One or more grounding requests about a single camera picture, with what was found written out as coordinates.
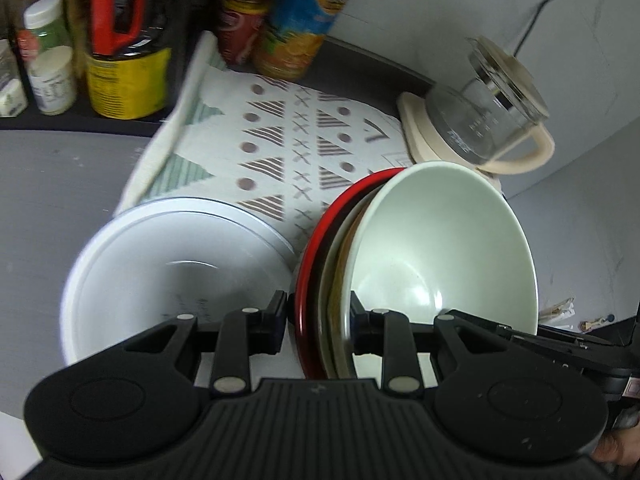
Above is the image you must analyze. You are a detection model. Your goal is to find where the white seasoning jar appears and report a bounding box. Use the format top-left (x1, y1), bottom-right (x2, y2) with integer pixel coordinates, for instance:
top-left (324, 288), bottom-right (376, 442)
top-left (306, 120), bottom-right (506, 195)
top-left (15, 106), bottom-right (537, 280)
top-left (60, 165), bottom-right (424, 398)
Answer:
top-left (27, 46), bottom-right (79, 115)

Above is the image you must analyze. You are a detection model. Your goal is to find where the oil bottle with red handle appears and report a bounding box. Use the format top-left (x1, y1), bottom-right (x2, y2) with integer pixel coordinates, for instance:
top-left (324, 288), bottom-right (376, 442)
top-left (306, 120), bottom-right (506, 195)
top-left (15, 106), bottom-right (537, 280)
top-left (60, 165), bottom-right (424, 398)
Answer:
top-left (70, 0), bottom-right (174, 120)

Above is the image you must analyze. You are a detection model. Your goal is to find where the beige bowl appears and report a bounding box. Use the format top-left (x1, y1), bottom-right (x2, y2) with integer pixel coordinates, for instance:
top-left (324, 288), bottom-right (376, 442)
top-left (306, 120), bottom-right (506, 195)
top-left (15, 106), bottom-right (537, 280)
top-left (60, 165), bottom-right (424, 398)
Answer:
top-left (320, 195), bottom-right (382, 379)

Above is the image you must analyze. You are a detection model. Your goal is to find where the small beige trinket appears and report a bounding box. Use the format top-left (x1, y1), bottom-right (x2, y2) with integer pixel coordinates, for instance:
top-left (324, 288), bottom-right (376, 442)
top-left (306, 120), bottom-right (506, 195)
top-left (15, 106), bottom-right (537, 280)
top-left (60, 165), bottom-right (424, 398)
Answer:
top-left (580, 314), bottom-right (616, 334)

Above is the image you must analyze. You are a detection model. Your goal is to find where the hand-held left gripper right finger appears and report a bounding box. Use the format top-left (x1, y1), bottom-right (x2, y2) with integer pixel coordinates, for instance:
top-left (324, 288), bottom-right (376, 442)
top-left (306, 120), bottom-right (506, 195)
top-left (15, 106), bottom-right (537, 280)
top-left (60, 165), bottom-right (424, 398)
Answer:
top-left (350, 291), bottom-right (506, 394)

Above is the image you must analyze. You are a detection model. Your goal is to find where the orange juice bottle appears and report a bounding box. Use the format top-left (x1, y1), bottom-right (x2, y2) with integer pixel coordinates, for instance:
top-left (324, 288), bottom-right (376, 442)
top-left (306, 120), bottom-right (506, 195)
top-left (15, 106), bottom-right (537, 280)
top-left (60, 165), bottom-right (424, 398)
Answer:
top-left (252, 0), bottom-right (376, 81)

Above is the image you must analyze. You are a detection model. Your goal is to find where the cream kettle base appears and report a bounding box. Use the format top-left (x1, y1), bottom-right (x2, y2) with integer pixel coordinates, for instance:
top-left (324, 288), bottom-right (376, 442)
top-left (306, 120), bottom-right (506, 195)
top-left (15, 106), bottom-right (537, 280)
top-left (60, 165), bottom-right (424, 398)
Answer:
top-left (397, 91), bottom-right (502, 187)

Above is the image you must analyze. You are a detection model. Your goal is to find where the white printed bowl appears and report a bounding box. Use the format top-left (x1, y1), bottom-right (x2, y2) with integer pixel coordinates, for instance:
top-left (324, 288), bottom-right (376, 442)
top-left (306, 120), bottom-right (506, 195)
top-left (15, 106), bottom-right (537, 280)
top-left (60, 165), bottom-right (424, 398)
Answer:
top-left (60, 200), bottom-right (293, 367)

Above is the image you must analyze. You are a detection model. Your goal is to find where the black power cable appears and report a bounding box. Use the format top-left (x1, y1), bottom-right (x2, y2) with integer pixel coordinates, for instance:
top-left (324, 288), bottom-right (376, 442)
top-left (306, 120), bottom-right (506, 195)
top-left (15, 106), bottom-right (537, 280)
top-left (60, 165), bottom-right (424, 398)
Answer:
top-left (514, 0), bottom-right (602, 57)

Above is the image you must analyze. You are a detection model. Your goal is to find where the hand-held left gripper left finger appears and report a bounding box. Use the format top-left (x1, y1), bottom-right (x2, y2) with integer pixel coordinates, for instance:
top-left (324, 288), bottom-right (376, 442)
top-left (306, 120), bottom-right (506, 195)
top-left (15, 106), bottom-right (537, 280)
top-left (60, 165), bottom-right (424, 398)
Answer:
top-left (125, 290), bottom-right (291, 395)

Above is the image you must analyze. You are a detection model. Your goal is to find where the green spice jar white lid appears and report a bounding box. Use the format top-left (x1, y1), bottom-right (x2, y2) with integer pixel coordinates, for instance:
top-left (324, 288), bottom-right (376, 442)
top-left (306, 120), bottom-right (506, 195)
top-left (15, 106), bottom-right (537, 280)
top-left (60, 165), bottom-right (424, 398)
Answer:
top-left (24, 0), bottom-right (74, 57)

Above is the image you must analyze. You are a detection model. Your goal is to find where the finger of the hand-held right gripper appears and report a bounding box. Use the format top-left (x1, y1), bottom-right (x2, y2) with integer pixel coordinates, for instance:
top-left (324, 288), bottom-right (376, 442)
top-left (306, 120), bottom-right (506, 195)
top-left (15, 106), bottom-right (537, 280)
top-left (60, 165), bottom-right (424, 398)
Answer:
top-left (445, 309), bottom-right (586, 366)

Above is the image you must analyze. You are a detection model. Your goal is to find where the person's right hand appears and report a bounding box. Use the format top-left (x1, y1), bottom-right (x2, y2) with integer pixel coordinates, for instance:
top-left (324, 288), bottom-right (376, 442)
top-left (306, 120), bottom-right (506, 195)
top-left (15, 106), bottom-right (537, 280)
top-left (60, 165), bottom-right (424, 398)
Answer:
top-left (592, 425), bottom-right (640, 480)

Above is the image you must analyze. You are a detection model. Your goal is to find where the clear seasoning jar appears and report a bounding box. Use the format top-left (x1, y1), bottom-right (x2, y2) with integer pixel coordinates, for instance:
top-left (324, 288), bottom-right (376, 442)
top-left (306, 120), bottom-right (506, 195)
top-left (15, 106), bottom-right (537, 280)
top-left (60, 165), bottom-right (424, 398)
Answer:
top-left (0, 37), bottom-right (29, 119)

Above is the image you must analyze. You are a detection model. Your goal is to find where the pale green bowl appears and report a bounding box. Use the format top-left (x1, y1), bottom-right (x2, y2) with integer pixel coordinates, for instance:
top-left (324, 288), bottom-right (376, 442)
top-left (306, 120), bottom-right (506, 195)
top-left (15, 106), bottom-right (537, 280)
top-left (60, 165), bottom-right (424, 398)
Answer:
top-left (350, 161), bottom-right (540, 379)

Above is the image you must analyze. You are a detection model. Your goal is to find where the red plate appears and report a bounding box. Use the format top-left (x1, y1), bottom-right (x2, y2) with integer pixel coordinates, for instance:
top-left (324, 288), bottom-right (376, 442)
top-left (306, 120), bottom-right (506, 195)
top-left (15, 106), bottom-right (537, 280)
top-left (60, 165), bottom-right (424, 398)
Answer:
top-left (295, 167), bottom-right (408, 379)

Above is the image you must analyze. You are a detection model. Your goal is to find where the patterned cloth mat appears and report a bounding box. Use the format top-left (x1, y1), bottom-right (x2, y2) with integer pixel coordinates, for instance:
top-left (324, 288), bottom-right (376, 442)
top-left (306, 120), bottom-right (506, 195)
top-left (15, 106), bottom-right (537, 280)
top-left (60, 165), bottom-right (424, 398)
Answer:
top-left (115, 30), bottom-right (502, 281)

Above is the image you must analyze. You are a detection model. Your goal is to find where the glass kettle with cream lid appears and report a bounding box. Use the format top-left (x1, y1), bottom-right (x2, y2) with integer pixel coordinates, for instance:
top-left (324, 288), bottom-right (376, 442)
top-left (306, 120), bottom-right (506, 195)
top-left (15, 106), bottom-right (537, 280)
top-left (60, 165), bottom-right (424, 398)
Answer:
top-left (425, 35), bottom-right (556, 175)

